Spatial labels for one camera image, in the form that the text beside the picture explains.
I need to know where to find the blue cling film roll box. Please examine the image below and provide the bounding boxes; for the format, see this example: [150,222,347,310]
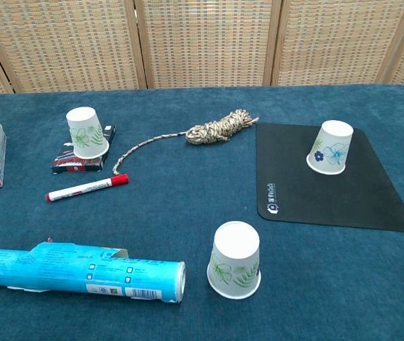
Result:
[0,238,187,305]

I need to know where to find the red and white marker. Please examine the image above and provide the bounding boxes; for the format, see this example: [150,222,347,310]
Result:
[45,173,130,203]

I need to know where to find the white paper cup green leaves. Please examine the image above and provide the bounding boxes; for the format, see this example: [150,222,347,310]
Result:
[207,220,262,300]

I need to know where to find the woven bamboo folding screen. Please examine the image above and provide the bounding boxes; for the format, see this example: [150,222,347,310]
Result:
[0,0,404,95]

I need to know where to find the white paper cup green flower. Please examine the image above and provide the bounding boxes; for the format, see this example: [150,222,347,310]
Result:
[65,107,111,159]

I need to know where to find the black red small packet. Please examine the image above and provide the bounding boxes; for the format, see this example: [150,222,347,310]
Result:
[51,124,117,175]

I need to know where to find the beige braided rope bundle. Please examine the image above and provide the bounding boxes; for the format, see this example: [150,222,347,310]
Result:
[111,108,261,177]

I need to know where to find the white paper cup blue flowers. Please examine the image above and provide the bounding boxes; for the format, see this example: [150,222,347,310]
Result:
[306,119,355,175]

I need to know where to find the blue felt table cloth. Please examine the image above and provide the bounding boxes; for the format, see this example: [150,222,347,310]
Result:
[0,83,404,341]

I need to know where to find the black mouse pad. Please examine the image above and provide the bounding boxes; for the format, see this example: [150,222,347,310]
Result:
[255,122,404,233]

